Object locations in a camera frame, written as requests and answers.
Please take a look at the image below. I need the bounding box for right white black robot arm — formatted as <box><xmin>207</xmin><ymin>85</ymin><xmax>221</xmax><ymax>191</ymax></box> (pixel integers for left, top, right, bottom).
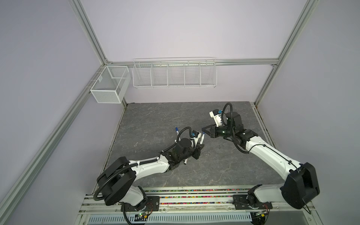
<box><xmin>202</xmin><ymin>109</ymin><xmax>320</xmax><ymax>210</ymax></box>

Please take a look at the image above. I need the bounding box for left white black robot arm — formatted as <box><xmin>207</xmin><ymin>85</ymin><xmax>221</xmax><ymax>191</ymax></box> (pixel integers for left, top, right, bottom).
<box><xmin>93</xmin><ymin>138</ymin><xmax>205</xmax><ymax>207</ymax></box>

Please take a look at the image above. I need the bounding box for white mesh box basket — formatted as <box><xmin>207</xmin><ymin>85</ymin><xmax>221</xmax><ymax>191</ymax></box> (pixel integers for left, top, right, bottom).
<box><xmin>90</xmin><ymin>66</ymin><xmax>131</xmax><ymax>104</ymax></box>

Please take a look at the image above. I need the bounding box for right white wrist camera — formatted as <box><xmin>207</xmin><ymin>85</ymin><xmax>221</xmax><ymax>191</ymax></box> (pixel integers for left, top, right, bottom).
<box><xmin>209</xmin><ymin>109</ymin><xmax>223</xmax><ymax>127</ymax></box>

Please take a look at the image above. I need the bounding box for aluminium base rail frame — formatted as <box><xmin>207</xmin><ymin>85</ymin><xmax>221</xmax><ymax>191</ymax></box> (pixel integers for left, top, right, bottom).
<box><xmin>73</xmin><ymin>185</ymin><xmax>324</xmax><ymax>225</ymax></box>

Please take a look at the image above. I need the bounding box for long white wire basket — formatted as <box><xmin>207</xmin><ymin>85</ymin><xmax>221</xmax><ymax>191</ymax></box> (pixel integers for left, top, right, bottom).
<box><xmin>132</xmin><ymin>57</ymin><xmax>218</xmax><ymax>88</ymax></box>

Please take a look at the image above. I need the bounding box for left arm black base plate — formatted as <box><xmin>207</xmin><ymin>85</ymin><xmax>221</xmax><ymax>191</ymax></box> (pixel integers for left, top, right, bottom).
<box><xmin>121</xmin><ymin>196</ymin><xmax>160</xmax><ymax>212</ymax></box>

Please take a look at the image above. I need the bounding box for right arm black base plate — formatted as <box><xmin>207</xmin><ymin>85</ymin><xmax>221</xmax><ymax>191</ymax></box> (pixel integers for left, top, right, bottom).
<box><xmin>232</xmin><ymin>194</ymin><xmax>273</xmax><ymax>210</ymax></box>

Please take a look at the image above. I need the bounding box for white vented cable duct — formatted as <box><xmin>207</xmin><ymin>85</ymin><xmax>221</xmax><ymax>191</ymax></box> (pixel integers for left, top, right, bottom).
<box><xmin>87</xmin><ymin>212</ymin><xmax>252</xmax><ymax>225</ymax></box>

